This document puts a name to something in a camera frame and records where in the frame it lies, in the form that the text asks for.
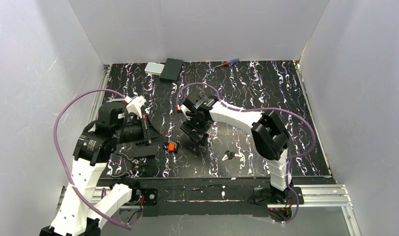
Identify silver open-end wrench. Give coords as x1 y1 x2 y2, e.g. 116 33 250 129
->
105 97 125 102

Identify blue red screwdriver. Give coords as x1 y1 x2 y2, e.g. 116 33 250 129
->
215 59 240 68

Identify aluminium frame rail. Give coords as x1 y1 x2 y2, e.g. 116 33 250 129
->
57 65 361 236

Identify black pliers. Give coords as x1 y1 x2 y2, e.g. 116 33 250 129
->
111 152 149 178

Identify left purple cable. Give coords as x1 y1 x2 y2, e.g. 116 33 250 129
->
53 88 135 231

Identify purple cable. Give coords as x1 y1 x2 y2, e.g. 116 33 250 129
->
176 82 316 225
53 88 135 231

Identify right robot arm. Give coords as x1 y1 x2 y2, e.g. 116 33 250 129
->
176 94 299 204

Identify white box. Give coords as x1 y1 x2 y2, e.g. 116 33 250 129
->
145 62 165 76

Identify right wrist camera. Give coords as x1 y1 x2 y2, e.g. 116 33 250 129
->
176 105 195 120

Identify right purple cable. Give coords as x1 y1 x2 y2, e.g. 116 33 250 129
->
176 82 316 225

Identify key bunch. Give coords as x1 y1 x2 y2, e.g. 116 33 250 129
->
221 150 242 161

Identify black box at back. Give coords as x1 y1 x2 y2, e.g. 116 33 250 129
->
159 58 184 82

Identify orange and black padlock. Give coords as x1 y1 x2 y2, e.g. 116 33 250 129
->
163 142 180 153

